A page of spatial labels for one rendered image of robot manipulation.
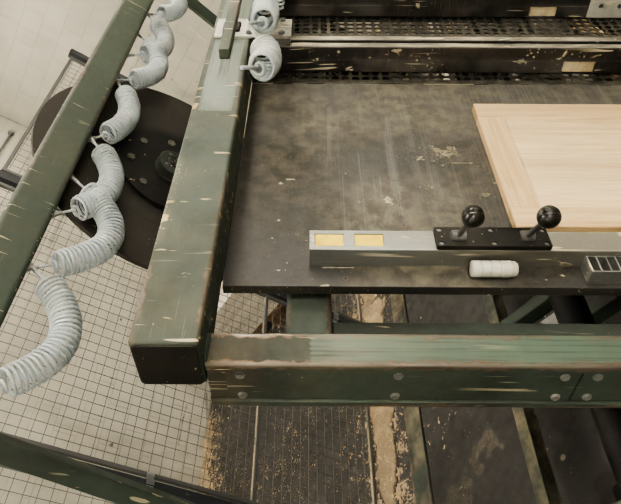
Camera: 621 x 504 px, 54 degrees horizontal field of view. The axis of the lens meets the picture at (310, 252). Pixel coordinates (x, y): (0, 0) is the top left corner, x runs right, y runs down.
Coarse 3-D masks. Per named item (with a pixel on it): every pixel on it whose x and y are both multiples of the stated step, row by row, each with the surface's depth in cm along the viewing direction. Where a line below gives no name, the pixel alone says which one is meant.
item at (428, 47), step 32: (256, 32) 152; (288, 32) 152; (288, 64) 158; (320, 64) 158; (352, 64) 158; (384, 64) 158; (416, 64) 158; (448, 64) 158; (480, 64) 158; (512, 64) 158; (544, 64) 158; (608, 64) 158
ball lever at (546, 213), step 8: (544, 208) 96; (552, 208) 96; (536, 216) 98; (544, 216) 96; (552, 216) 95; (560, 216) 96; (536, 224) 101; (544, 224) 96; (552, 224) 96; (520, 232) 107; (528, 232) 105; (528, 240) 106
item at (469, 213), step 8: (464, 208) 97; (472, 208) 96; (480, 208) 96; (464, 216) 96; (472, 216) 96; (480, 216) 96; (464, 224) 97; (472, 224) 96; (480, 224) 96; (456, 232) 106; (464, 232) 104; (456, 240) 107; (464, 240) 107
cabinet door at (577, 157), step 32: (480, 128) 139; (512, 128) 138; (544, 128) 138; (576, 128) 138; (608, 128) 138; (512, 160) 129; (544, 160) 129; (576, 160) 129; (608, 160) 129; (512, 192) 121; (544, 192) 122; (576, 192) 122; (608, 192) 122; (512, 224) 116; (576, 224) 114; (608, 224) 114
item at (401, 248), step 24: (312, 240) 108; (384, 240) 108; (408, 240) 108; (432, 240) 108; (552, 240) 108; (576, 240) 108; (600, 240) 108; (312, 264) 109; (336, 264) 109; (360, 264) 109; (384, 264) 109; (408, 264) 109; (432, 264) 109; (456, 264) 109; (528, 264) 109; (552, 264) 108; (576, 264) 108
